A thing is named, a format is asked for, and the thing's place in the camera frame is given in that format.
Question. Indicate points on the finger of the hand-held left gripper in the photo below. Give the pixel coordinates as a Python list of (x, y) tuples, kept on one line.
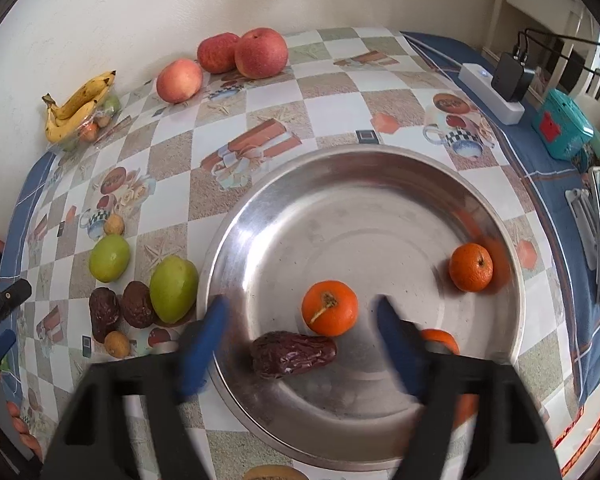
[(2, 344), (12, 294)]

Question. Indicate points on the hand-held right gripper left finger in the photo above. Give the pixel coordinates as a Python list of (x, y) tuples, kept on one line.
[(202, 355)]

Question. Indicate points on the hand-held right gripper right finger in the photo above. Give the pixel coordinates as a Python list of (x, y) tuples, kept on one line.
[(397, 345)]

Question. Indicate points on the orange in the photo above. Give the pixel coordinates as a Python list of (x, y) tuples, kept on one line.
[(442, 340), (87, 131), (471, 267), (330, 310)]

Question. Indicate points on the large green jujube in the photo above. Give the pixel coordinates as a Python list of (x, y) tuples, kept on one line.
[(173, 290)]

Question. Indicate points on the round dark red date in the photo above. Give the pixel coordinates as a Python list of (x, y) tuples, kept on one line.
[(137, 304)]

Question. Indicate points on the brown longan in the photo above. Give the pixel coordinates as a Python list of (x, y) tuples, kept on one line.
[(114, 224), (101, 121), (117, 344)]

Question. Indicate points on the long dark red date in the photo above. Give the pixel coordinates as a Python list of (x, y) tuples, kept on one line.
[(294, 355)]

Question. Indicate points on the small green jujube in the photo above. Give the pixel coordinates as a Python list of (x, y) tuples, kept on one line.
[(111, 105), (109, 257)]

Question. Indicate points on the round steel plate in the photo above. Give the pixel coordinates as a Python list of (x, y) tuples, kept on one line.
[(360, 220)]

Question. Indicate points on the clear plastic container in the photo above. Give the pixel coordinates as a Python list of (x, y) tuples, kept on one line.
[(105, 130)]

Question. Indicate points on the yellow banana bunch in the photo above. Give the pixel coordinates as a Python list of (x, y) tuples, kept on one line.
[(75, 107)]

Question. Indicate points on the white ribbed plastic piece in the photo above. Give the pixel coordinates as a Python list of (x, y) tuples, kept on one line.
[(582, 225)]

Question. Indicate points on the checkered printed tablecloth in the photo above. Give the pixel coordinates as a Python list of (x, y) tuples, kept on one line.
[(325, 85)]

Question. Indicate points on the pale red apple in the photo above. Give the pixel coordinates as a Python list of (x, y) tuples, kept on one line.
[(179, 80)]

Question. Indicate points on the white power strip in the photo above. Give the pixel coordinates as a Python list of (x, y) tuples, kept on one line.
[(480, 85)]

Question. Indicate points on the teal box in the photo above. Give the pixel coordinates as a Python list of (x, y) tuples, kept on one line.
[(565, 122)]

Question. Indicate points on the black power adapter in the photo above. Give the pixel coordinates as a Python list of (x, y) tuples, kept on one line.
[(512, 77)]

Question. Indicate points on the dark red apple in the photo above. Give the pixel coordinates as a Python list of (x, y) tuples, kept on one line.
[(217, 52)]

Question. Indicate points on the large red apple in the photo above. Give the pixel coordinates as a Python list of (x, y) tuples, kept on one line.
[(261, 52)]

